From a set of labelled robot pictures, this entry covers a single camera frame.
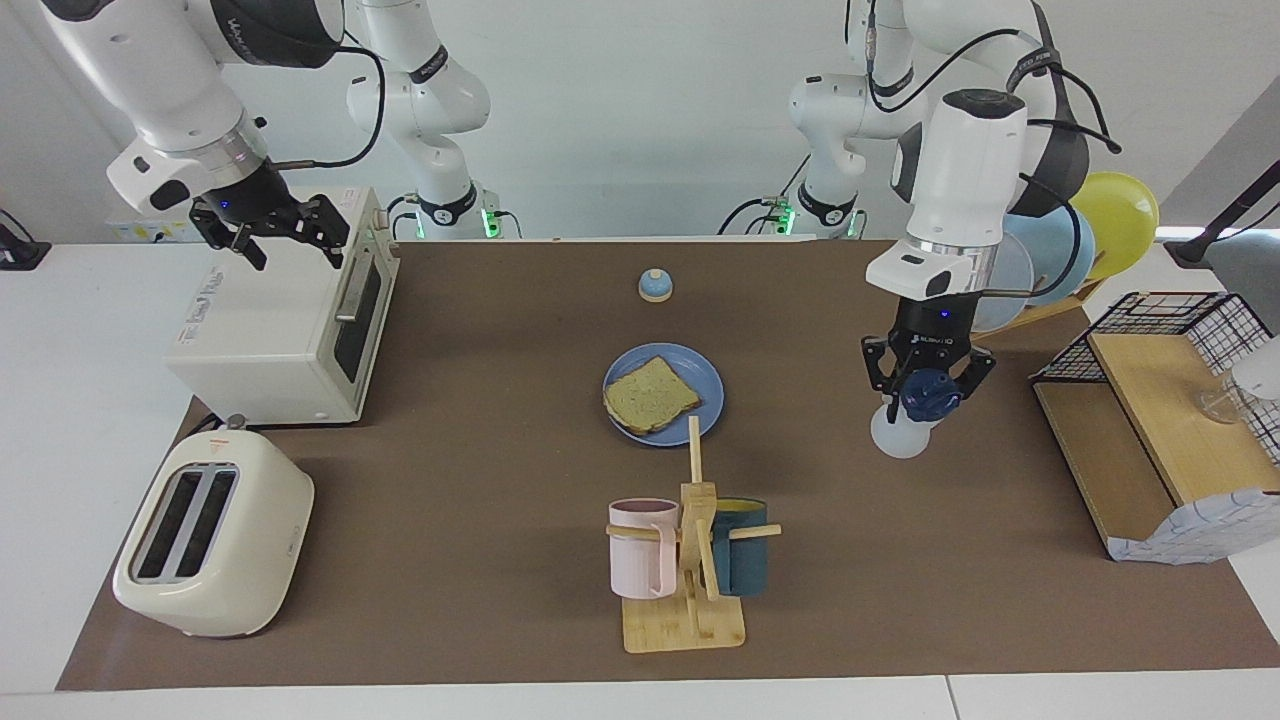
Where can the grey plate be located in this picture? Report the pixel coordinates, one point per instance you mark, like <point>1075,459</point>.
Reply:
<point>1010,300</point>

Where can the white toaster oven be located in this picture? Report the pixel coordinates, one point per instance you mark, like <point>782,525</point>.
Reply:
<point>270,330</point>

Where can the wooden mug tree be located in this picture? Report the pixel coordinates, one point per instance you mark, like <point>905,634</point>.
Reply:
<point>685,625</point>

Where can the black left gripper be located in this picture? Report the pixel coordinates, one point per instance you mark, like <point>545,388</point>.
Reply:
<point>935,335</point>

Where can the brown table mat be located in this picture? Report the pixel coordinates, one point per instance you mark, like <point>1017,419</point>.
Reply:
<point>450,500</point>

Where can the teal mug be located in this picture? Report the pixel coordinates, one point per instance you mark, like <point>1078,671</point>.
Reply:
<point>745,560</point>

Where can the pink mug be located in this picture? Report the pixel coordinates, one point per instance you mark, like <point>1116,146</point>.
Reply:
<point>640,560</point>

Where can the squeeze bottle with blue cap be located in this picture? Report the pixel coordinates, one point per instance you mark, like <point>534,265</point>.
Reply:
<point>900,435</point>

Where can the yellow plate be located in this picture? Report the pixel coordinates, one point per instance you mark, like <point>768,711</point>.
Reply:
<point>1125,215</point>

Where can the wooden plate rack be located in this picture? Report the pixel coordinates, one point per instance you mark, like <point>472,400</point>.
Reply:
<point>1060,305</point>

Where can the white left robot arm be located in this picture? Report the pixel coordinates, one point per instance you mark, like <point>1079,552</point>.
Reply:
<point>965,170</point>

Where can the white wall socket box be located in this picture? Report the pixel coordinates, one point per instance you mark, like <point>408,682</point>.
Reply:
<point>125,225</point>

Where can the clear glass cup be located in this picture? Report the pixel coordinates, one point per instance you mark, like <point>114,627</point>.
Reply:
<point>1225,405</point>

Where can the cream two-slot toaster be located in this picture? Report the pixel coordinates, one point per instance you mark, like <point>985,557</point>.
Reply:
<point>240,540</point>

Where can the light blue plate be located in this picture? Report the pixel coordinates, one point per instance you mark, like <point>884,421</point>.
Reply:
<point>1060,265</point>

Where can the blue round plate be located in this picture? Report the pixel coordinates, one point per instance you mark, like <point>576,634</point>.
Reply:
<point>700,380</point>

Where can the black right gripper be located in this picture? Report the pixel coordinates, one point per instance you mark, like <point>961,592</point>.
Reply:
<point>255,200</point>

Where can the black angled stand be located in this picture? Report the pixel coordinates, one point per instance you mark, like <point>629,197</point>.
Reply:
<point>1215,225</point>

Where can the slice of toast bread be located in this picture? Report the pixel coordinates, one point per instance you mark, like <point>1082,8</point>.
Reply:
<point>650,395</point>

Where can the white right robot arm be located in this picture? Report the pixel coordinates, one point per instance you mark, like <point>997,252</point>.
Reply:
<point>150,80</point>

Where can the black clamp stand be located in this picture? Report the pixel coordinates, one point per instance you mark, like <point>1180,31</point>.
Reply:
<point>20,250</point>

